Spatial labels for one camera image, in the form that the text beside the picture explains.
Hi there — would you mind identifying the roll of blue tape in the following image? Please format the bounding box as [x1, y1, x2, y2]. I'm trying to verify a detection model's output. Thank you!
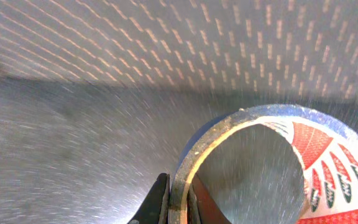
[168, 104, 358, 224]

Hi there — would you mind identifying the black pegboard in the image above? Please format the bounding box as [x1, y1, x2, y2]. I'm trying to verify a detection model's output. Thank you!
[0, 0, 358, 103]

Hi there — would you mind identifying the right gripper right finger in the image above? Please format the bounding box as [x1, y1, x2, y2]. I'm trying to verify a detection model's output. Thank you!
[187, 174, 229, 224]

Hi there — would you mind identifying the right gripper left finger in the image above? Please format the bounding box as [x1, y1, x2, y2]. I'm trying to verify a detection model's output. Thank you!
[127, 172, 171, 224]

